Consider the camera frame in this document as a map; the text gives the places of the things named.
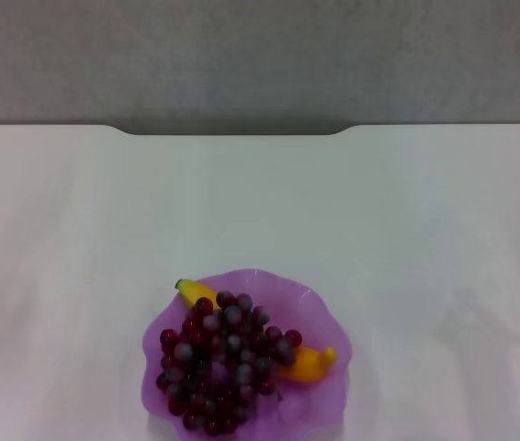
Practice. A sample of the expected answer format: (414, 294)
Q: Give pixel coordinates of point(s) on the dark red grape bunch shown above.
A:
(223, 353)

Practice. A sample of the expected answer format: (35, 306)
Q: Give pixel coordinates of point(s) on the yellow banana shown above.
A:
(310, 365)

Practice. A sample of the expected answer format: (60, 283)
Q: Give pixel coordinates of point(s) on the purple wavy translucent plate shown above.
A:
(319, 317)

